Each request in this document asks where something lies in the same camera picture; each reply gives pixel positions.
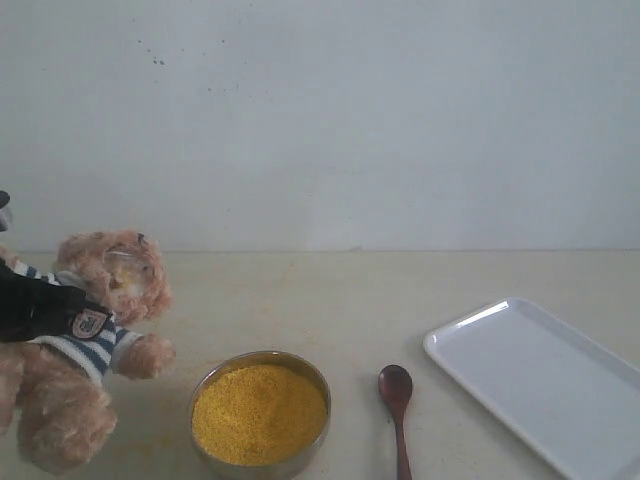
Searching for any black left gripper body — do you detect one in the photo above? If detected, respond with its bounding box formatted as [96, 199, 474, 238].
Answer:
[1, 261, 42, 343]

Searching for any pink teddy bear striped sweater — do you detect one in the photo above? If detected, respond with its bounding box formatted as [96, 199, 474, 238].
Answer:
[1, 229, 175, 475]

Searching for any dark wooden spoon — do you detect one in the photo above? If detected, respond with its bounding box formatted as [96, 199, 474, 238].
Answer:
[378, 364, 413, 480]

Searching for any steel bowl of yellow millet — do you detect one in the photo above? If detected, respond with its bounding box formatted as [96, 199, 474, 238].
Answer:
[188, 351, 331, 479]

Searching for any white rectangular plastic tray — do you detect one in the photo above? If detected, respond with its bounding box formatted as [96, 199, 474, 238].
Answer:
[423, 297, 639, 479]

